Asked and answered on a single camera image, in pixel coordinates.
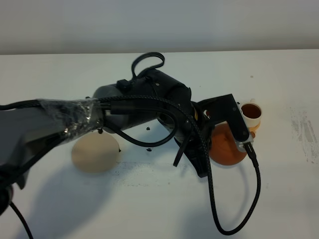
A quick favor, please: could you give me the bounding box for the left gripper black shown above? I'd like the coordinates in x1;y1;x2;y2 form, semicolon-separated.
164;100;214;177

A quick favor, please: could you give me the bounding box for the brown clay teapot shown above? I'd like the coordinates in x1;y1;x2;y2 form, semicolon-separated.
209;123;247;166

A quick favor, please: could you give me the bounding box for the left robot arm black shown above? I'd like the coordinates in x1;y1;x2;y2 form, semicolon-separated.
0;68;212;212

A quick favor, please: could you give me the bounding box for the beige round teapot coaster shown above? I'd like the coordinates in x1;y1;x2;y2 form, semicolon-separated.
71;132;120;173

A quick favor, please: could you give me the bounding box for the right orange saucer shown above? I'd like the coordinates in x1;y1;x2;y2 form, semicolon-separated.
247;119;261;138

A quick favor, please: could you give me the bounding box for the right white teacup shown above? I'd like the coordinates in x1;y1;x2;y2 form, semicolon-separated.
240;99;262;128

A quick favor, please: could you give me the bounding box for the left braided camera cable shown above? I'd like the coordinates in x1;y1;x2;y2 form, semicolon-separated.
94;51;262;236

